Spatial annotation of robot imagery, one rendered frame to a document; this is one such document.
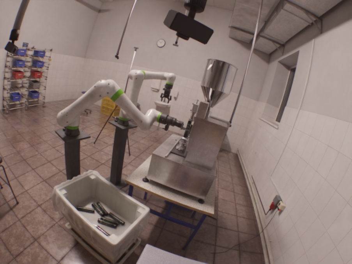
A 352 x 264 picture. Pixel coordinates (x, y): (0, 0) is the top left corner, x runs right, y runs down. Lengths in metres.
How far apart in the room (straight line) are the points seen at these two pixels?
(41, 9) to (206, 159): 6.13
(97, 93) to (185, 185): 0.90
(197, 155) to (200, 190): 0.27
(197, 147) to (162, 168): 0.30
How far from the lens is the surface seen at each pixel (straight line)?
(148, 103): 5.35
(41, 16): 6.16
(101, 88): 1.08
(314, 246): 1.74
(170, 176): 1.17
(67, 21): 6.71
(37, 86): 5.58
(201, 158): 1.14
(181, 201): 1.21
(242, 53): 5.15
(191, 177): 1.14
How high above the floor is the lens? 1.53
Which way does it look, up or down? 17 degrees down
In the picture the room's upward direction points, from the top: 16 degrees clockwise
